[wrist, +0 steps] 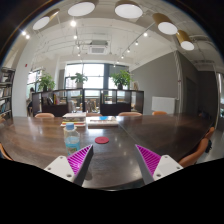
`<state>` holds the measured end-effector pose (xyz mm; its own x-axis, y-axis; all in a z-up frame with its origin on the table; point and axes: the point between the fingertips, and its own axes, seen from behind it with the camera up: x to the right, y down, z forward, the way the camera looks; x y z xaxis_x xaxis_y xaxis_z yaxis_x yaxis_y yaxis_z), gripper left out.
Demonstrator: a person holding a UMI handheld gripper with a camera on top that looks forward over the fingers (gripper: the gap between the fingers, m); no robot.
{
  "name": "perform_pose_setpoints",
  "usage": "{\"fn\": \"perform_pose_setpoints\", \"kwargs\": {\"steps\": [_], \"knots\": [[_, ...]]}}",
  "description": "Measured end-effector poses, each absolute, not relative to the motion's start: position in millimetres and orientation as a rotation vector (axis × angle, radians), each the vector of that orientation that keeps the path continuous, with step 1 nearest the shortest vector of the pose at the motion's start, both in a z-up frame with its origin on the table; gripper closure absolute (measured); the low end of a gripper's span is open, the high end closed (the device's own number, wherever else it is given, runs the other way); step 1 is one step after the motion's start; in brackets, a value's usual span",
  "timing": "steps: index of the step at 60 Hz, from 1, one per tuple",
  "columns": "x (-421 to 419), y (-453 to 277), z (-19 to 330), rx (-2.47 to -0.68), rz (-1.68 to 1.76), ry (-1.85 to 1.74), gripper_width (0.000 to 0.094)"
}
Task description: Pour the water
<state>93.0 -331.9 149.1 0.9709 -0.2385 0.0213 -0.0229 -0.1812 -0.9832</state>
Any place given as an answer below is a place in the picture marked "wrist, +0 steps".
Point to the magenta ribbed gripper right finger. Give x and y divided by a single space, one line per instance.
153 166

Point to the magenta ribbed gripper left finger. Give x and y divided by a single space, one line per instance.
73 167

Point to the clear plastic water bottle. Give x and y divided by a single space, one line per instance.
71 138

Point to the orange chair right side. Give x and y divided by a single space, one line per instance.
204 146

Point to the orange chair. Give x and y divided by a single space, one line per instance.
129 114
204 146
44 115
159 113

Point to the red round coaster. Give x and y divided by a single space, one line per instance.
101 140

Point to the stack of books left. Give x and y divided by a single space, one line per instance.
78 119

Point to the orange chair far right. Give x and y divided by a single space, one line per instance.
159 113

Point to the orange chair far centre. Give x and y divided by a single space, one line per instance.
129 114

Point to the orange chair far left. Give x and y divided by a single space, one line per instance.
44 115

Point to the white radiator panel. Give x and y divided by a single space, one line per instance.
165 104

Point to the dark low shelf left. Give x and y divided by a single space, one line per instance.
58 102

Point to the dark low shelf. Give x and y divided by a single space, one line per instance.
58 102
112 101

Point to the dark low shelf right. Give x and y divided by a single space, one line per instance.
112 101

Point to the potted plant left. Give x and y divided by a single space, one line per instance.
45 83

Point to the potted plant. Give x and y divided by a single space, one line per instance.
79 79
45 83
121 79

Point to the potted plant centre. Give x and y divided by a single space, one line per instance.
79 79

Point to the potted plant right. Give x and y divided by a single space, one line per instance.
121 79

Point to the ceiling air conditioner vent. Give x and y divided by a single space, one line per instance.
98 47

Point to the gold pendant lamp far right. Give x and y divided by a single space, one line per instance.
184 40

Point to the gold pendant lamp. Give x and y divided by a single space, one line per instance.
164 24
82 8
184 40
42 22
128 9

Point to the gold pendant lamp far left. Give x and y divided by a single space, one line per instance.
42 22

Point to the tall bookshelf left wall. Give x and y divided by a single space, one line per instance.
6 85

